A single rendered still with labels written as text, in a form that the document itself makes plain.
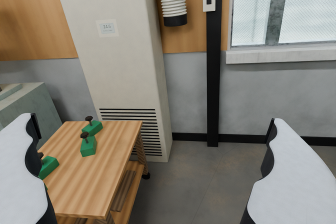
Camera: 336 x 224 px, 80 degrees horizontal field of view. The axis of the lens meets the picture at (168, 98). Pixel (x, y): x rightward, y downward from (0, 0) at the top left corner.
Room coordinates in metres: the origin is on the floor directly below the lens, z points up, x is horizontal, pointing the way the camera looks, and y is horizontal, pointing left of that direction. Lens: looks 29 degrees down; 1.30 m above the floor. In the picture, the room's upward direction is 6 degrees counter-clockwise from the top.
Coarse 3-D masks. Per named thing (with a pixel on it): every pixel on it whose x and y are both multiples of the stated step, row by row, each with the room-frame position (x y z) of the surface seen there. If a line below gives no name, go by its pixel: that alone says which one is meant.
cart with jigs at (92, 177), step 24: (48, 144) 0.99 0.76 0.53; (72, 144) 0.96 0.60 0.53; (96, 144) 0.94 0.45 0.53; (120, 144) 0.91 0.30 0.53; (48, 168) 0.76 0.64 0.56; (72, 168) 0.77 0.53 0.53; (96, 168) 0.75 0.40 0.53; (120, 168) 0.73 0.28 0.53; (144, 168) 1.08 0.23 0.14; (48, 192) 0.64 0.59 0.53; (72, 192) 0.62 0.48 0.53; (96, 192) 0.61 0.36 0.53; (120, 192) 0.85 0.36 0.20; (72, 216) 0.52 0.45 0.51; (96, 216) 0.50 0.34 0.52; (120, 216) 0.70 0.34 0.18
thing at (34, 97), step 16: (0, 96) 1.34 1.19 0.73; (16, 96) 1.37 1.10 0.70; (32, 96) 1.44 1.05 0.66; (48, 96) 1.59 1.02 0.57; (0, 112) 1.17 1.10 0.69; (16, 112) 1.27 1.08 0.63; (32, 112) 1.38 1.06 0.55; (48, 112) 1.52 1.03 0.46; (0, 128) 1.14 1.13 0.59; (48, 128) 1.45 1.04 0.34
